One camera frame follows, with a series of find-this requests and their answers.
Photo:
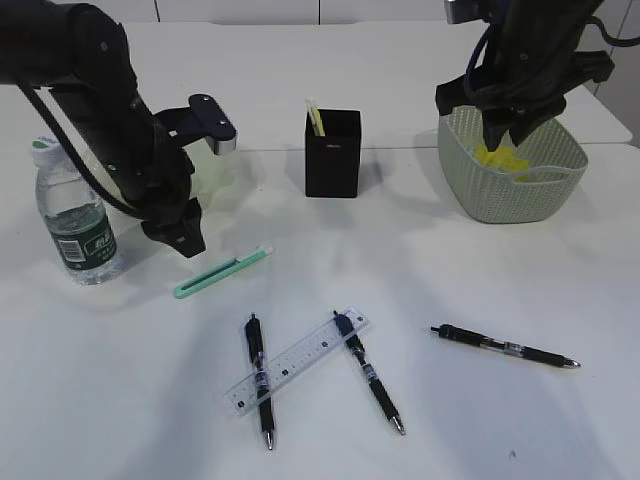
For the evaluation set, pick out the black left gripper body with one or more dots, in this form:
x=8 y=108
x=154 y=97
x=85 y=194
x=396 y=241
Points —
x=150 y=171

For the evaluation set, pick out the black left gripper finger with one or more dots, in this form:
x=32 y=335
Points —
x=185 y=235

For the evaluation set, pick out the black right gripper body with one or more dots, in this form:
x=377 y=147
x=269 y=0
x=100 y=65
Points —
x=527 y=57

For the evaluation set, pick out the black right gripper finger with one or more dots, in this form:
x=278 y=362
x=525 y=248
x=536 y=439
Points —
x=496 y=123
x=528 y=121

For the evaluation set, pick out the clear water bottle green label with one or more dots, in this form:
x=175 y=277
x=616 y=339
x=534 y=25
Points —
x=74 y=216

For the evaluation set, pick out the yellow utility knife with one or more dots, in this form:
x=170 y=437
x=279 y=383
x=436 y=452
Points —
x=315 y=118

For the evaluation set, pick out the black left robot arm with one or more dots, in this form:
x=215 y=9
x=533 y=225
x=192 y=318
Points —
x=81 y=56

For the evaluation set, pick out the green woven plastic basket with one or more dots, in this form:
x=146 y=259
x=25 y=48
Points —
x=557 y=164

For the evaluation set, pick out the green wavy glass plate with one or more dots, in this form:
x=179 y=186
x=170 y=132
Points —
x=212 y=172

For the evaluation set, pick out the green utility knife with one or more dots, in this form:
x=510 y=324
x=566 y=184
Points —
x=220 y=272

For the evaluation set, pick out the black pen left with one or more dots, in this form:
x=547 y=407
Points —
x=257 y=357

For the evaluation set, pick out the black pen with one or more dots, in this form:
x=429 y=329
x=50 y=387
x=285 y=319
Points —
x=467 y=337
x=353 y=343
x=257 y=357

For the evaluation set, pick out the black square pen holder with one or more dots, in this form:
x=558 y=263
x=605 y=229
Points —
x=332 y=161

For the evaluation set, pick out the transparent plastic ruler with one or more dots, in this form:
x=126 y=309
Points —
x=296 y=359

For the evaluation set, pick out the black pen middle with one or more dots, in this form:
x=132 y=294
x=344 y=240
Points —
x=353 y=343

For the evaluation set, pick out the black pen right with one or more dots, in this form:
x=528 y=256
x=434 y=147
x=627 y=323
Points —
x=467 y=337

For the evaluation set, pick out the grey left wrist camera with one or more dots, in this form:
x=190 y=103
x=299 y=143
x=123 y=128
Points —
x=209 y=121

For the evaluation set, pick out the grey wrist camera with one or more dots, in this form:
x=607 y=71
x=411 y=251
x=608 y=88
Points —
x=464 y=11
x=209 y=121

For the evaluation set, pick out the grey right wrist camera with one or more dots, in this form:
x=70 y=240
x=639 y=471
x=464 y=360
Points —
x=464 y=11

